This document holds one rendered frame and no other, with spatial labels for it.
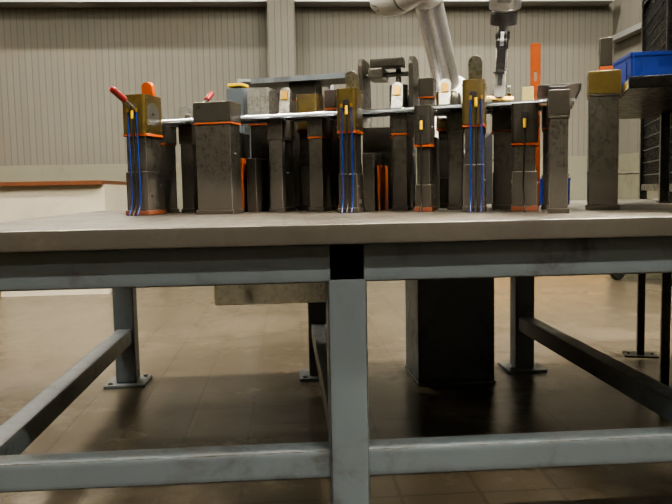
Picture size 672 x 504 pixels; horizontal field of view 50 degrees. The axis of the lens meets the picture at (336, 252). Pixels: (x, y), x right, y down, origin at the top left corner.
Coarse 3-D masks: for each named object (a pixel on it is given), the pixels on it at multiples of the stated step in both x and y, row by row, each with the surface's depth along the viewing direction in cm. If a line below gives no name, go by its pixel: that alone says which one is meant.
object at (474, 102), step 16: (464, 80) 189; (480, 80) 188; (464, 96) 189; (480, 96) 188; (464, 112) 190; (480, 112) 188; (464, 128) 194; (480, 128) 190; (480, 144) 190; (480, 160) 191; (464, 176) 192; (480, 176) 191; (464, 192) 192; (480, 192) 191; (464, 208) 192; (480, 208) 189
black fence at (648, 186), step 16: (656, 0) 286; (656, 16) 284; (656, 32) 284; (656, 48) 285; (640, 128) 315; (656, 128) 285; (640, 144) 315; (656, 144) 283; (640, 160) 315; (656, 160) 280; (640, 176) 316; (656, 176) 284; (640, 192) 316; (640, 288) 320; (640, 304) 320; (640, 320) 321; (640, 336) 321; (624, 352) 327; (640, 352) 322
